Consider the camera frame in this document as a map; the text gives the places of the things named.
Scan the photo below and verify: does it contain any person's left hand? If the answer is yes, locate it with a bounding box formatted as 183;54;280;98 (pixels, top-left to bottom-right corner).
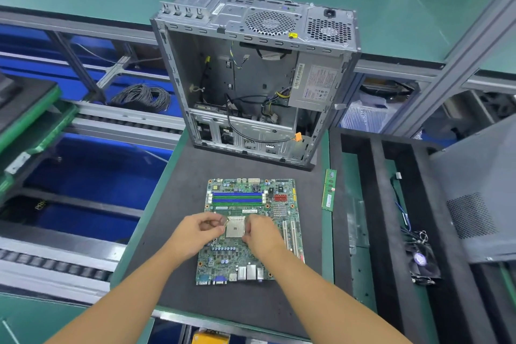
163;211;228;264

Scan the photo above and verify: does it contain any person's right hand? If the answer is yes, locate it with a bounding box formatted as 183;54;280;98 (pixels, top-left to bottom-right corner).
242;213;287;264

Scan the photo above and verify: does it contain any green motherboard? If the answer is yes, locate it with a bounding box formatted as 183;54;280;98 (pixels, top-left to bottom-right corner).
195;177;306;286

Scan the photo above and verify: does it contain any blue data cable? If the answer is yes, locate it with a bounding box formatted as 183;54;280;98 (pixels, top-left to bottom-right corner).
391;172;414;234

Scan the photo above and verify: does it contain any black CPU fan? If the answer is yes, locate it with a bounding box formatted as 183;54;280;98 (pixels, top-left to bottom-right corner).
405;241;443;286

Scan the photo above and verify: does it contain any grey case side panel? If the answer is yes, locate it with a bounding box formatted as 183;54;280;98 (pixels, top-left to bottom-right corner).
427;114;516;264

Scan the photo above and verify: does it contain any dark grey computer case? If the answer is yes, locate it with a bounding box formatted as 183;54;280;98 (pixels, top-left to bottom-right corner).
150;0;361;171

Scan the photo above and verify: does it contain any person's left forearm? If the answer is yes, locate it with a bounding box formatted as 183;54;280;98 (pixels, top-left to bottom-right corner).
44;247;198;344

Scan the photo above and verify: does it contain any person's right forearm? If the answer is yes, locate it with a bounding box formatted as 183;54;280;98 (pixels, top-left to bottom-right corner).
260;247;414;344

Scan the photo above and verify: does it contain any green memory module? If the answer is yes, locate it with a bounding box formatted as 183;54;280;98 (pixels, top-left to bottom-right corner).
321;167;338;212

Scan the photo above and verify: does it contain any yellow box green button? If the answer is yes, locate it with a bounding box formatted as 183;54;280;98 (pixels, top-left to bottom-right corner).
192;330;232;344

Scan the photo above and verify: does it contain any black divided foam tray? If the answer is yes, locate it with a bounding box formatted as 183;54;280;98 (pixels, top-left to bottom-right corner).
329;130;516;344

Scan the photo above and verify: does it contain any clear plastic bag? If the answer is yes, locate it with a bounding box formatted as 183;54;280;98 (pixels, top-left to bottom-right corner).
339;98;400;135

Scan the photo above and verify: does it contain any silver power supply unit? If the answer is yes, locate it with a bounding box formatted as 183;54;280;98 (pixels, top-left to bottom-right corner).
288;58;343;111

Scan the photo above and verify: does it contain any black cable coil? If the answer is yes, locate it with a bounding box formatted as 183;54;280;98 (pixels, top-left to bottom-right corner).
107;83;174;113

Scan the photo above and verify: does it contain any aluminium conveyor frame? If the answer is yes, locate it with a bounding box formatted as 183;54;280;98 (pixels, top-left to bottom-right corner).
0;29;190;304

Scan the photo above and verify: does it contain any thick aluminium frame post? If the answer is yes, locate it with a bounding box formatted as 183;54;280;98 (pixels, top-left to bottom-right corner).
391;0;516;139

